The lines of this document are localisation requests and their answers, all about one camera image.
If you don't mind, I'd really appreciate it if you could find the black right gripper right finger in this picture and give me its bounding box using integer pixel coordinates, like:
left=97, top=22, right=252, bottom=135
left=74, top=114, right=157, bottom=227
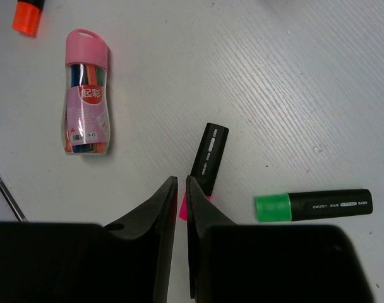
left=186, top=176, right=374, bottom=302

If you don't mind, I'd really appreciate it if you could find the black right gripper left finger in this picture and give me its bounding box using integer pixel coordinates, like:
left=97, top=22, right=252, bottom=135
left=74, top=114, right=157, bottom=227
left=0, top=176, right=178, bottom=302

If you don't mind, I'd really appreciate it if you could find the pink cap highlighter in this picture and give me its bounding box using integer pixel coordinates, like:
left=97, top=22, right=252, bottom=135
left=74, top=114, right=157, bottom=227
left=178, top=122, right=230, bottom=221

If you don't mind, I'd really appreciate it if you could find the green cap highlighter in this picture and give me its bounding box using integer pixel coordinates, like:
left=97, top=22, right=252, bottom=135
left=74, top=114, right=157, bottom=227
left=254, top=189, right=373, bottom=223

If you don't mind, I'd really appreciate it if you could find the orange cap highlighter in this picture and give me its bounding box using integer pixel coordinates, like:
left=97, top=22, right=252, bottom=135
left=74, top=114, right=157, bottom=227
left=12, top=0, right=45, bottom=37

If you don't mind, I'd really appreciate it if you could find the pink lid marker bottle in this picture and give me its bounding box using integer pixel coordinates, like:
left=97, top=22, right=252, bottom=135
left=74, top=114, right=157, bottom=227
left=61, top=29, right=111, bottom=156

